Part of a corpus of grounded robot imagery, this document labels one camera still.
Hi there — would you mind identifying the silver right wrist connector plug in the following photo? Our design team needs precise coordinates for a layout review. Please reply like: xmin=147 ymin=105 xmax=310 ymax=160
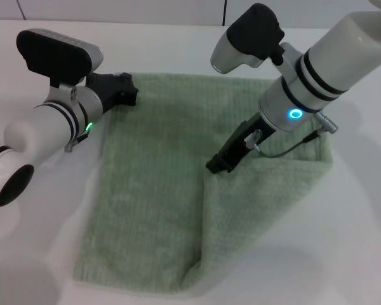
xmin=315 ymin=111 xmax=340 ymax=133

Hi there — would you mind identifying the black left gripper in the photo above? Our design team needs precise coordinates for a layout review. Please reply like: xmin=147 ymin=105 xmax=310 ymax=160
xmin=84 ymin=72 xmax=139 ymax=114

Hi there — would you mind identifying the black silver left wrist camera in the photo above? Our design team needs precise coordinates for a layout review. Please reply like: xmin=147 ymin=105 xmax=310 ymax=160
xmin=16 ymin=29 xmax=104 ymax=92

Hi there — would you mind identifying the thin grey right wrist cable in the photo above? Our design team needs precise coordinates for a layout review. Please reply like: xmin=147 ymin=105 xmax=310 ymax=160
xmin=244 ymin=129 xmax=321 ymax=159

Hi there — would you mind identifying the green terry towel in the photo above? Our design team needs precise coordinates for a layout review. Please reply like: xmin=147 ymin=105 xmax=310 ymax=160
xmin=72 ymin=72 xmax=334 ymax=283

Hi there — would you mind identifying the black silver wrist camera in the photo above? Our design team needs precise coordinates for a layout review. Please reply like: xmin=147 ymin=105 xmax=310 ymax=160
xmin=16 ymin=29 xmax=104 ymax=92
xmin=210 ymin=3 xmax=286 ymax=74

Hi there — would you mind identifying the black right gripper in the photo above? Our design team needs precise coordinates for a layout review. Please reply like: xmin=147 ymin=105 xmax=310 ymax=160
xmin=206 ymin=112 xmax=277 ymax=174

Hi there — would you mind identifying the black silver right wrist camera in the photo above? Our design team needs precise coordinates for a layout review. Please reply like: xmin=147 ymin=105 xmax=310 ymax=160
xmin=210 ymin=3 xmax=286 ymax=74

